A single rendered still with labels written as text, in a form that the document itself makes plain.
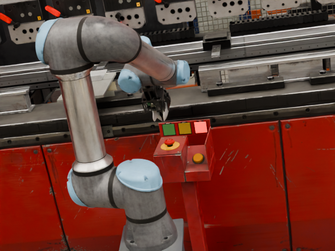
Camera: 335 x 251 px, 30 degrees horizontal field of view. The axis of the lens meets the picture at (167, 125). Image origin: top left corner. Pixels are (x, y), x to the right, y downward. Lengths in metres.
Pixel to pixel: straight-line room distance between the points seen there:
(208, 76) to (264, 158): 0.40
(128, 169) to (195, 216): 0.80
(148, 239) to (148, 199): 0.12
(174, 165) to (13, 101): 0.80
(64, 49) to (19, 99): 1.13
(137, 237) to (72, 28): 0.59
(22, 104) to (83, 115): 1.07
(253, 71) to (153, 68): 0.82
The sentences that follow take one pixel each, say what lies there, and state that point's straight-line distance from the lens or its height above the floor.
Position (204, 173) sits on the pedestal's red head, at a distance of 2.28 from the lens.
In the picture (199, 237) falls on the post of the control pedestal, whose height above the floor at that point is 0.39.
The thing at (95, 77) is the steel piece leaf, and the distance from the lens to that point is 2.50.
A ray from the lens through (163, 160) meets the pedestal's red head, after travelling 2.28.
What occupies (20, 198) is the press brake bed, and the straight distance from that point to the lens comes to 2.77.
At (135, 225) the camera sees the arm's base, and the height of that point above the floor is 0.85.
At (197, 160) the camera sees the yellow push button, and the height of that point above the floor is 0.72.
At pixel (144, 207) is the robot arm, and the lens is 1.69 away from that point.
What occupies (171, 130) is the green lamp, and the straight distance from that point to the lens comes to 2.39.
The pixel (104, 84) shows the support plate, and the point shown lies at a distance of 2.43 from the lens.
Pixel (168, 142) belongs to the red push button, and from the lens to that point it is 2.31.
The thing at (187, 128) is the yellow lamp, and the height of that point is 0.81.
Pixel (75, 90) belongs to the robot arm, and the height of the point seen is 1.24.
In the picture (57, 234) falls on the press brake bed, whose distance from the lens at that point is 2.82.
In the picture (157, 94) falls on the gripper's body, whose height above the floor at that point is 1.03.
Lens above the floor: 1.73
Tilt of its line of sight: 22 degrees down
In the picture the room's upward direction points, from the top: 10 degrees counter-clockwise
